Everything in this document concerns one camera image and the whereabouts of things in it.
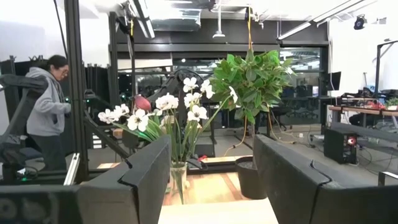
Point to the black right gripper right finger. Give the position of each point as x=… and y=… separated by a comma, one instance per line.
x=292, y=193

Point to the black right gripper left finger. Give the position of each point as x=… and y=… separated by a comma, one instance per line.
x=136, y=193

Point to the white flower bunch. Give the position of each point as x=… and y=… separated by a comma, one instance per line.
x=138, y=119

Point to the dark red tulip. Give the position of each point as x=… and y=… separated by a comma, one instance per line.
x=142, y=102

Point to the black background robot arm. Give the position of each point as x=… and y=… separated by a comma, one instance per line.
x=21, y=82

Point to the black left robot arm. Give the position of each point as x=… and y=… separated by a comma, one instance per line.
x=168, y=87

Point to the black computer tower red light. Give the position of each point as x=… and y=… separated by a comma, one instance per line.
x=339, y=146

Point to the wooden-top workbench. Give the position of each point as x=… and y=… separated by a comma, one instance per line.
x=357, y=109

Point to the green potted plant black pot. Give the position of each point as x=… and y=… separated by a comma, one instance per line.
x=255, y=81

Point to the black monitor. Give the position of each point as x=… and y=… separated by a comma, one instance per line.
x=334, y=81

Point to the person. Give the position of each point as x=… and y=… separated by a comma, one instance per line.
x=46, y=105

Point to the white ceiling strip light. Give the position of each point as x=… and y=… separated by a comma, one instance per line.
x=295, y=29

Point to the white ceiling pendant lamp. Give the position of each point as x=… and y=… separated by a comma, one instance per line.
x=219, y=35

